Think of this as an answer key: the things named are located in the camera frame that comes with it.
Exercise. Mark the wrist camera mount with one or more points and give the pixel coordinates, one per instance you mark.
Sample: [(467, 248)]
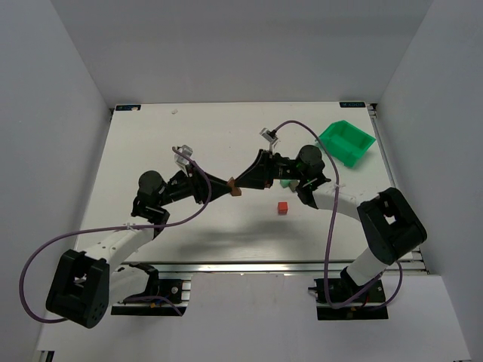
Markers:
[(182, 155), (271, 137)]

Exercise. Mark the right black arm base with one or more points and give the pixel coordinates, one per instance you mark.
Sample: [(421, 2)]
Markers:
[(365, 308)]

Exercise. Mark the blue corner label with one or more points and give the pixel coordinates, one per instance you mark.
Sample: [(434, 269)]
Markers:
[(352, 104), (128, 108)]

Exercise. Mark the left blue corner label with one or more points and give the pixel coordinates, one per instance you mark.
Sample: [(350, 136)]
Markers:
[(128, 108)]

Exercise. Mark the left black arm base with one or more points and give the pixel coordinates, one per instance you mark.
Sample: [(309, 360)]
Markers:
[(139, 289)]

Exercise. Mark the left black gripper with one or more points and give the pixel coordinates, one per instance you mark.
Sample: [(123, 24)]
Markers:
[(198, 186)]

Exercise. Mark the red wood cube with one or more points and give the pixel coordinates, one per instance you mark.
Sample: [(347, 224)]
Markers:
[(282, 208)]

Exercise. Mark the green wood cylinder block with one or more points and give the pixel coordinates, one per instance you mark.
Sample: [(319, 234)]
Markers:
[(285, 183)]

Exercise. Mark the right blue corner label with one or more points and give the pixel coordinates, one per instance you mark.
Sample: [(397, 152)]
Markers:
[(352, 104)]

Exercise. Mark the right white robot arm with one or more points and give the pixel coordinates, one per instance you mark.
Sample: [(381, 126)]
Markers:
[(365, 267)]

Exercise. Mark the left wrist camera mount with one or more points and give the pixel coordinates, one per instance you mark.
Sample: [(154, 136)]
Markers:
[(182, 155)]

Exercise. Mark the green plastic bin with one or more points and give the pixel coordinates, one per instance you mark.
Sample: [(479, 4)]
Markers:
[(346, 142)]

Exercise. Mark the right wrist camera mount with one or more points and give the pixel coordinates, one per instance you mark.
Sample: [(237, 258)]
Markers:
[(271, 137)]

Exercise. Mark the olive wood block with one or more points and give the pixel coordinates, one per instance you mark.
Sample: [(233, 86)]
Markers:
[(293, 185)]

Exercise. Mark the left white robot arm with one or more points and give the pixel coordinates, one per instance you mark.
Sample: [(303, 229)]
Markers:
[(89, 281)]

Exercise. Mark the brown wood block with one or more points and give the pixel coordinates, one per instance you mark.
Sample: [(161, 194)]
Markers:
[(234, 190)]

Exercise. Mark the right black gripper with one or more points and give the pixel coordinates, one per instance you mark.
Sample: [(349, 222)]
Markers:
[(266, 170)]

